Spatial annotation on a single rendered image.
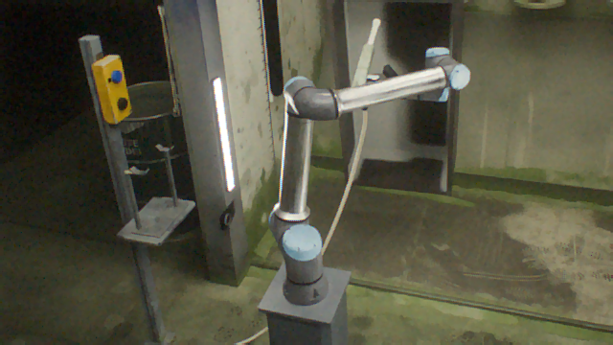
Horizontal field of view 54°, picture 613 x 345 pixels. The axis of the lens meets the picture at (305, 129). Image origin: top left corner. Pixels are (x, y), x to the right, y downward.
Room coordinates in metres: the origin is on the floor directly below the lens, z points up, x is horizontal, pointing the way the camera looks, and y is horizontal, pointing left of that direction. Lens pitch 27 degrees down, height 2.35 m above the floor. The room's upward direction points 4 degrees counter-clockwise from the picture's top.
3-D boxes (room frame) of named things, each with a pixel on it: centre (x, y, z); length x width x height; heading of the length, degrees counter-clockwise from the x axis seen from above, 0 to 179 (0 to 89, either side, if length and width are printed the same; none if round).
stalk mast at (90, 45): (2.33, 0.83, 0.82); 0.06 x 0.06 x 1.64; 69
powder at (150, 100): (3.44, 0.95, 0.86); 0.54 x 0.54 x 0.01
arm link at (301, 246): (1.92, 0.04, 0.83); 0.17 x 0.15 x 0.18; 16
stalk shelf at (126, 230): (2.28, 0.70, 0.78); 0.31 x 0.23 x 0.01; 159
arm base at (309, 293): (1.92, 0.04, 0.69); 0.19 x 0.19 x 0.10
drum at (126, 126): (3.44, 0.95, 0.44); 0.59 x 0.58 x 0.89; 50
